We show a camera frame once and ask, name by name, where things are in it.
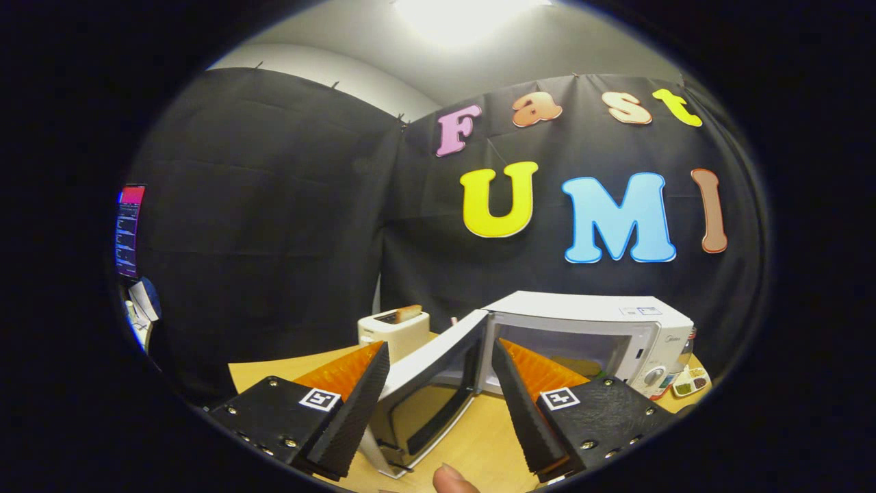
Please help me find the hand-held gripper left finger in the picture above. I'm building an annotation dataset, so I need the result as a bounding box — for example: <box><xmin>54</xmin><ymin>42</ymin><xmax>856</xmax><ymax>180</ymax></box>
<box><xmin>209</xmin><ymin>340</ymin><xmax>391</xmax><ymax>481</ymax></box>

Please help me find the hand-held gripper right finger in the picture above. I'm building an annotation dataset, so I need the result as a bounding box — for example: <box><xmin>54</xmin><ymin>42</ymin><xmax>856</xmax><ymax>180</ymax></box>
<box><xmin>491</xmin><ymin>338</ymin><xmax>678</xmax><ymax>483</ymax></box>

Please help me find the white microwave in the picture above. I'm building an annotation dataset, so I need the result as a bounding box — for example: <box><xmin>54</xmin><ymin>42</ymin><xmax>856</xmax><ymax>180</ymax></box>
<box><xmin>359</xmin><ymin>291</ymin><xmax>695</xmax><ymax>479</ymax></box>

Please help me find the white toaster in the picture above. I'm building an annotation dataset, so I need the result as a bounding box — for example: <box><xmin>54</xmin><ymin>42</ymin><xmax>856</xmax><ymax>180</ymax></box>
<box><xmin>357</xmin><ymin>309</ymin><xmax>432</xmax><ymax>364</ymax></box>

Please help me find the white divided bean dish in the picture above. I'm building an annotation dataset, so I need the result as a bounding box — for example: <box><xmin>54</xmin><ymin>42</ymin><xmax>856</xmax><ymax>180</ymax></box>
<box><xmin>672</xmin><ymin>368</ymin><xmax>710</xmax><ymax>398</ymax></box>

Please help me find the red label water bottle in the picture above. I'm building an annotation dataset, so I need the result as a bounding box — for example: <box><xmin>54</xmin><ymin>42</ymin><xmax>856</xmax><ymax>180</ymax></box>
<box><xmin>647</xmin><ymin>327</ymin><xmax>699</xmax><ymax>401</ymax></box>

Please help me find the black backdrop cloth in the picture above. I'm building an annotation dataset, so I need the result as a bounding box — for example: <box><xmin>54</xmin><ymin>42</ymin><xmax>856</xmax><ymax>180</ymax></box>
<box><xmin>123</xmin><ymin>67</ymin><xmax>764</xmax><ymax>405</ymax></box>

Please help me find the monitor screen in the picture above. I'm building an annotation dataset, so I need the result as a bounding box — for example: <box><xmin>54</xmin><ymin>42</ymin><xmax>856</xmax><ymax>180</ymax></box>
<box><xmin>114</xmin><ymin>184</ymin><xmax>146</xmax><ymax>280</ymax></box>

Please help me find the large ceiling light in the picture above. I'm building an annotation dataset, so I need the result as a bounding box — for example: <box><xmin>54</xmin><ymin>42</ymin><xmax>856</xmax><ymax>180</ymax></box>
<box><xmin>394</xmin><ymin>0</ymin><xmax>541</xmax><ymax>45</ymax></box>

